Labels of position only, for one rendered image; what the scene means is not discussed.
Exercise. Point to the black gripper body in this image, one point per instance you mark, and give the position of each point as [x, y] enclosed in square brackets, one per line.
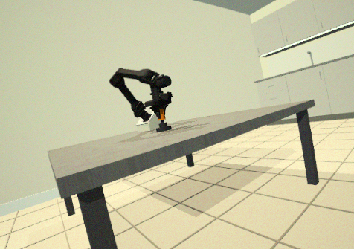
[155, 101]

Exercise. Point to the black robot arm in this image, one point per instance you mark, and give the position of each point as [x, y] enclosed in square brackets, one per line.
[144, 76]

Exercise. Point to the orange knob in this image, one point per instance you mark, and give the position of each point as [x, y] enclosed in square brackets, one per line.
[162, 114]

